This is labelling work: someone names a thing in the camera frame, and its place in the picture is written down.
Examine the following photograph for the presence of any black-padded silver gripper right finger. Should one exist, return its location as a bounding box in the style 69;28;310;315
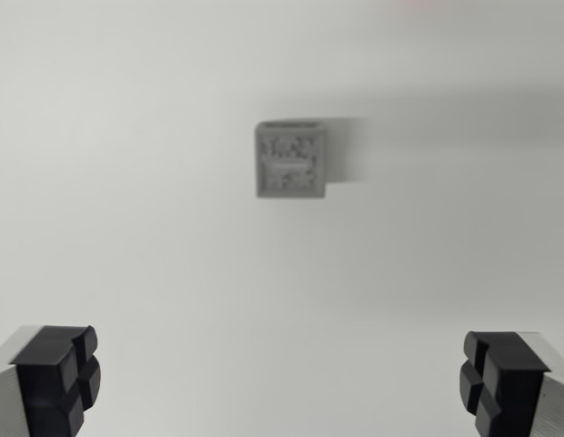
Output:
458;330;564;437

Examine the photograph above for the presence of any black-padded silver gripper left finger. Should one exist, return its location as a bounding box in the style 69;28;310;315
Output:
0;324;102;437

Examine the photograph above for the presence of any grey embossed cube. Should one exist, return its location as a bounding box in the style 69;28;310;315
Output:
255;118;329;200

